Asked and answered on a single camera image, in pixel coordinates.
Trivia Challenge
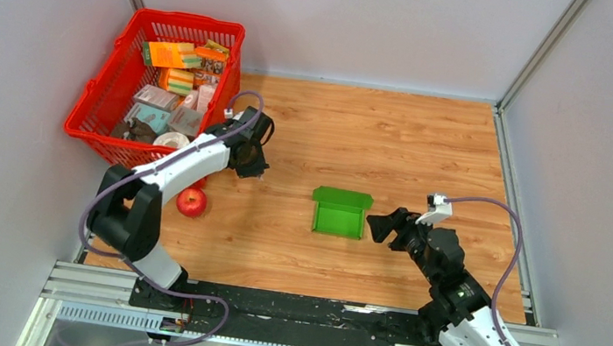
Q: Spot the aluminium frame rail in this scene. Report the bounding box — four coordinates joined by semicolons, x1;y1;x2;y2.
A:
17;257;587;346

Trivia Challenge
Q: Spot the green paper box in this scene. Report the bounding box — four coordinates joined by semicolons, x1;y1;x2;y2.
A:
311;186;374;240

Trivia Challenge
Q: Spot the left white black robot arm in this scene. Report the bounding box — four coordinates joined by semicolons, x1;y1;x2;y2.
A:
81;107;275;311

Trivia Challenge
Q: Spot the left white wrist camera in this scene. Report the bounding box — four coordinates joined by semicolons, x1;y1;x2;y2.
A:
223;108;236;120

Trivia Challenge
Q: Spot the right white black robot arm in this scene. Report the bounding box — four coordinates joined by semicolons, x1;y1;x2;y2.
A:
366;208;520;346

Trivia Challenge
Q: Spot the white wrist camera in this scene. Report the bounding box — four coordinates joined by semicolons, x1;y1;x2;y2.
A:
223;108;236;120
415;194;454;226

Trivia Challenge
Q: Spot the orange sponge pack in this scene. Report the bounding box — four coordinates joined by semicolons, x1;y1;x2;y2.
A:
141;41;201;70

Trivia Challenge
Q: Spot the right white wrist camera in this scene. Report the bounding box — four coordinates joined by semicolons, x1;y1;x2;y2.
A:
415;194;454;226

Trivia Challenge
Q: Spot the teal small carton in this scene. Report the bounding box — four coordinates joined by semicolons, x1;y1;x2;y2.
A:
123;102;171;135

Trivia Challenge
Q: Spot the striped sponge stack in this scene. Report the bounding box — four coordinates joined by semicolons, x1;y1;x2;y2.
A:
158;67;195;96

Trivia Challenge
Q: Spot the grey small carton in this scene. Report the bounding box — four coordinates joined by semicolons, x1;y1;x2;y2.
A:
132;84;180;112

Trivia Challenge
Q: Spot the red plastic basket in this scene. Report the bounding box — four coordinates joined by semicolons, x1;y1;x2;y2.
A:
63;8;246;168

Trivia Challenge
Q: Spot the white tape roll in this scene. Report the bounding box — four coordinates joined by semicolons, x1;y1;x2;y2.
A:
153;131;190;149

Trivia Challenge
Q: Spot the red apple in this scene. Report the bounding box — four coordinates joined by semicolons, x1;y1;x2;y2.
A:
175;187;208;218

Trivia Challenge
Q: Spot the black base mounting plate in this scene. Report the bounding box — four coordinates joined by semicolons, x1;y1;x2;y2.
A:
130;280;440;346

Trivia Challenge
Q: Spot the grey pink carton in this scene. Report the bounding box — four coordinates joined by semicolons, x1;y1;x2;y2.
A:
167;106;204;137

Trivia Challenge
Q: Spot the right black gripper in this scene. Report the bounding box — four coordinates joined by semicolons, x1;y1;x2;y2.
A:
357;203;445;286

